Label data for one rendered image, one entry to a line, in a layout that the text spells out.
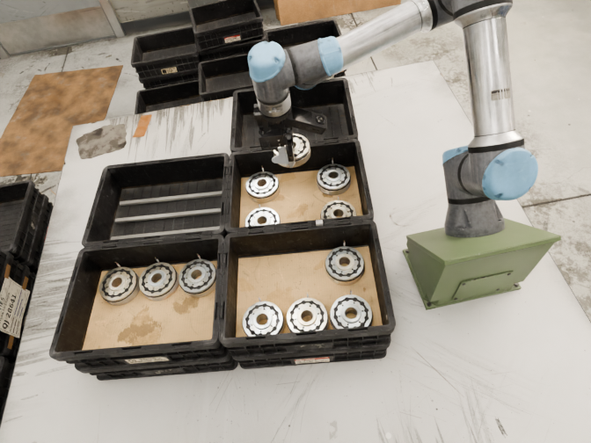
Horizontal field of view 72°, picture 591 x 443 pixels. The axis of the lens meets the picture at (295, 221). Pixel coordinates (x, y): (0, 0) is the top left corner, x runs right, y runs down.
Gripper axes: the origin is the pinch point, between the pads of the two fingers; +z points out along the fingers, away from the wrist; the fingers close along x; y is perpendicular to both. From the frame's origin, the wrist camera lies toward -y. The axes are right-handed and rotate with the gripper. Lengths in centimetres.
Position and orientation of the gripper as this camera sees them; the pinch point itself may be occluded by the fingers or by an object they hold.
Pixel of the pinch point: (293, 156)
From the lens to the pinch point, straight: 112.7
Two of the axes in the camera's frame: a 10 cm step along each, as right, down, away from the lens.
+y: -9.9, 1.0, 0.6
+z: 1.0, 4.5, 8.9
